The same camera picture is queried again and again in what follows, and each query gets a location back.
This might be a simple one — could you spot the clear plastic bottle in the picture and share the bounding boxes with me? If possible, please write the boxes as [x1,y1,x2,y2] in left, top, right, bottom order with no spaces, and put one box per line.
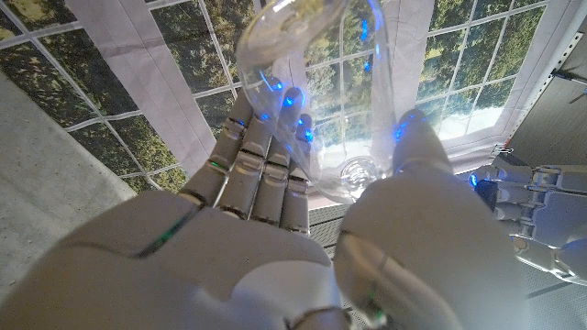
[236,0,400,205]

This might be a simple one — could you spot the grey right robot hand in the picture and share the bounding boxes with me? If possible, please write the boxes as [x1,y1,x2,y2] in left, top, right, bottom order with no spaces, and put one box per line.
[0,77,528,330]

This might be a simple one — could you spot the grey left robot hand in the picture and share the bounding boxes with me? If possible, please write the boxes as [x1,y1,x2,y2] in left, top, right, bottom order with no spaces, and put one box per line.
[467,162,587,288]

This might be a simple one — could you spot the printed window backdrop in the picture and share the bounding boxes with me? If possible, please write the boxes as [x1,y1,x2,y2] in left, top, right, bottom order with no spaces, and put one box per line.
[0,0,587,193]

